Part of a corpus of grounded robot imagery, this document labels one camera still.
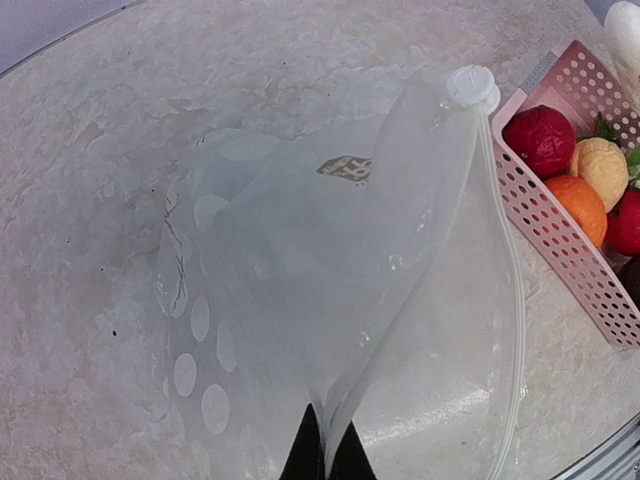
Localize clear dotted zip bag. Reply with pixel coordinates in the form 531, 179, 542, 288
156, 65, 524, 479

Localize red apple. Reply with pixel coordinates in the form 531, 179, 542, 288
502, 105, 576, 180

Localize front aluminium rail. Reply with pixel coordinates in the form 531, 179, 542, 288
529, 413, 639, 479

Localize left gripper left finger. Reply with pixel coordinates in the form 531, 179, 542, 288
280, 404, 320, 480

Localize dark purple fruit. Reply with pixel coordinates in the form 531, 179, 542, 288
618, 256, 640, 306

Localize white radish with leaves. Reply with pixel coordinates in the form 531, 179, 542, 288
604, 1, 639, 103

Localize orange fruit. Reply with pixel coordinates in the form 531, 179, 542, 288
544, 175, 608, 248

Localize pink perforated plastic basket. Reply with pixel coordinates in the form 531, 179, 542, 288
492, 40, 639, 348

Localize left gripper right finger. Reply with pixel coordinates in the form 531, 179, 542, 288
329, 423, 376, 480

